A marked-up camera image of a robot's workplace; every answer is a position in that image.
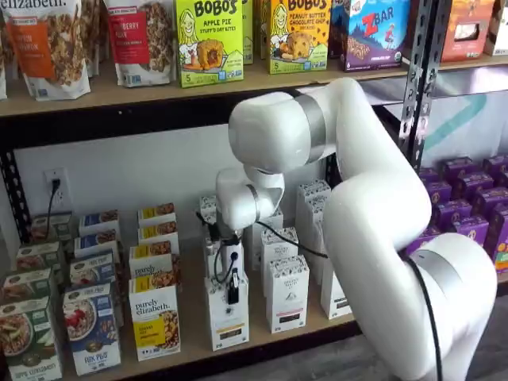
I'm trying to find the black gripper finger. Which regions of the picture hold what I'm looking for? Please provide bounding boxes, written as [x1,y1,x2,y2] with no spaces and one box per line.
[225,267,241,306]

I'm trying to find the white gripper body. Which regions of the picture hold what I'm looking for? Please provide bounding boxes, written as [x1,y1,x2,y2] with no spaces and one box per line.
[215,233,245,279]

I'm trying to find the white box pink strip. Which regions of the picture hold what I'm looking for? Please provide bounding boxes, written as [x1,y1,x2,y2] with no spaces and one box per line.
[260,226,300,297]
[242,212,285,263]
[264,254,311,335]

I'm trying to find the purely elizabeth yellow box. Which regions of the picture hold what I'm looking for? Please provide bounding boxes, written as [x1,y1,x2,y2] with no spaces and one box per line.
[129,242,176,279]
[137,202,177,225]
[129,275,182,362]
[137,221,179,246]

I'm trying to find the white box black strip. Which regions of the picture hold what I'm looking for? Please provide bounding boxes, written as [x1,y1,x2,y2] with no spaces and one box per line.
[303,194,329,255]
[319,260,355,321]
[296,179,333,199]

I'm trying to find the blue Flax Plus box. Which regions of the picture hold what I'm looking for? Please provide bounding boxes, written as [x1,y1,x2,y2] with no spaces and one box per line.
[78,210,122,238]
[74,233,120,260]
[62,283,122,376]
[69,252,118,287]

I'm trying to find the black shelf beam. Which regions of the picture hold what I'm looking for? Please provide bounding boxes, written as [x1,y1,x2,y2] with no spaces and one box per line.
[0,89,342,154]

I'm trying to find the green cereal box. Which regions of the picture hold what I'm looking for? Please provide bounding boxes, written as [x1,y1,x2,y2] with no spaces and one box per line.
[15,241,64,275]
[0,267,56,307]
[0,295,64,381]
[29,214,75,244]

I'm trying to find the green Bobo's apple pie box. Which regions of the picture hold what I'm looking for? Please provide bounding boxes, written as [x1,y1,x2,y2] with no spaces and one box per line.
[241,0,255,66]
[175,0,245,88]

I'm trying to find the orange Bobo's peanut butter box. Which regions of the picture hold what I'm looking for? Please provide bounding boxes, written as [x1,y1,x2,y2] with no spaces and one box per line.
[269,0,330,75]

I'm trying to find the blue Z Bar box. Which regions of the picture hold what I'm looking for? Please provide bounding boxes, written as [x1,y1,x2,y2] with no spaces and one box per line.
[329,0,350,60]
[343,0,410,72]

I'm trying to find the large orange snack box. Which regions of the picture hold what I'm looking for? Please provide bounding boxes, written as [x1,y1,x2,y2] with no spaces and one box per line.
[440,0,497,64]

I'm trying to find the white snack box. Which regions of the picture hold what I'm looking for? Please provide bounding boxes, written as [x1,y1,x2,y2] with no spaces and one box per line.
[483,0,508,56]

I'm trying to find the granola bag red label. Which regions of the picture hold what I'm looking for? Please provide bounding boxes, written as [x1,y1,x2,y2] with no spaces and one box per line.
[103,0,179,88]

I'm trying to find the white granola bag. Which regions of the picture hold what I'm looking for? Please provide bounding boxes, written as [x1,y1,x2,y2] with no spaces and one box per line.
[81,0,107,79]

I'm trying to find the translucent plastic sheet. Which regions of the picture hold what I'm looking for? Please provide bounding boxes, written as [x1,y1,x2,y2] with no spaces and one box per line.
[371,93,508,167]

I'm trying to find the granola bag orange label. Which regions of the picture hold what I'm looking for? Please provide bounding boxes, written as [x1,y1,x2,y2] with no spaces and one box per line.
[2,0,93,101]

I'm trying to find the white wall outlet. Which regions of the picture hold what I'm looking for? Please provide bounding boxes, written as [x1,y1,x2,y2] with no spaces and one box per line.
[43,168,69,208]

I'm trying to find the black plug with cable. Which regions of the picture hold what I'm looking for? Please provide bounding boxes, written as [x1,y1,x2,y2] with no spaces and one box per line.
[45,178,62,240]

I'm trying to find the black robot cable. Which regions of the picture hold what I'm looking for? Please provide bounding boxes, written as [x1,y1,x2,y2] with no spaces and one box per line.
[196,212,444,381]

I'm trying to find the black perforated upright post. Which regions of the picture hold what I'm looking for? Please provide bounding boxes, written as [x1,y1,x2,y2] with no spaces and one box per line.
[398,0,440,174]
[0,149,32,244]

